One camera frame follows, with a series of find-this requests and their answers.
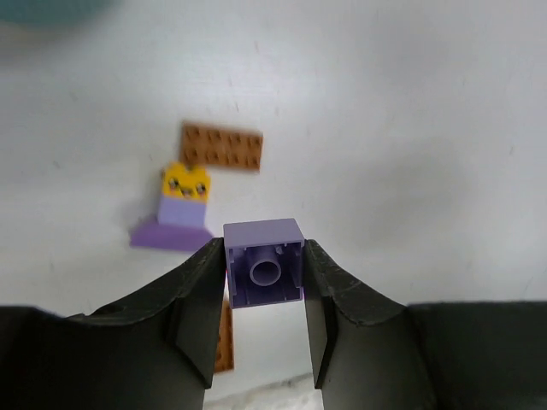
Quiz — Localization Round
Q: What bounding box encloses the purple square lego brick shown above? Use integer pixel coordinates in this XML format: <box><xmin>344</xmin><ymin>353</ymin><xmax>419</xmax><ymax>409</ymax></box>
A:
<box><xmin>223</xmin><ymin>218</ymin><xmax>305</xmax><ymax>309</ymax></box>

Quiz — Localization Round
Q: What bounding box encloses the small yellow face lego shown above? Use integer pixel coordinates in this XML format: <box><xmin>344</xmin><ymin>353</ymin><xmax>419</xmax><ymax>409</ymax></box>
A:
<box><xmin>162</xmin><ymin>161</ymin><xmax>211</xmax><ymax>202</ymax></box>

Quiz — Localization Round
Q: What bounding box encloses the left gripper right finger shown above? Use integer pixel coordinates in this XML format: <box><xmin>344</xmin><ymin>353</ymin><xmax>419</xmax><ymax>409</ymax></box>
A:
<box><xmin>303</xmin><ymin>240</ymin><xmax>546</xmax><ymax>409</ymax></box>

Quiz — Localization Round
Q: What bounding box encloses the purple arch lego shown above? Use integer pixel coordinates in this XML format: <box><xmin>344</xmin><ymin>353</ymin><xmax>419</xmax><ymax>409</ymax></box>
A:
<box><xmin>130</xmin><ymin>196</ymin><xmax>213</xmax><ymax>252</ymax></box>

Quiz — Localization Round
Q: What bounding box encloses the teal divided round container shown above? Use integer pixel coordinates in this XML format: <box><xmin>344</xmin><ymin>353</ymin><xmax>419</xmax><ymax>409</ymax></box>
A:
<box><xmin>1</xmin><ymin>0</ymin><xmax>116</xmax><ymax>27</ymax></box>

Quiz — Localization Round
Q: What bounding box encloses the brown lego plate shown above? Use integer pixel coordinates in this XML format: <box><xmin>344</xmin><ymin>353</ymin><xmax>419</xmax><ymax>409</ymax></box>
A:
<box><xmin>179</xmin><ymin>121</ymin><xmax>263</xmax><ymax>172</ymax></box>

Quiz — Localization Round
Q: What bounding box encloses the brown printed lego tile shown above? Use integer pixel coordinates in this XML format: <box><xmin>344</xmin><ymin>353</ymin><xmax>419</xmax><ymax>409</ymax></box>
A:
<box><xmin>215</xmin><ymin>300</ymin><xmax>234</xmax><ymax>373</ymax></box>

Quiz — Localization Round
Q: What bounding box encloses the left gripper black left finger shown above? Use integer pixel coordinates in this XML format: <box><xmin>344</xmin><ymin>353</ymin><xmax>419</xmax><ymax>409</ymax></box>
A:
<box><xmin>1</xmin><ymin>238</ymin><xmax>226</xmax><ymax>409</ymax></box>

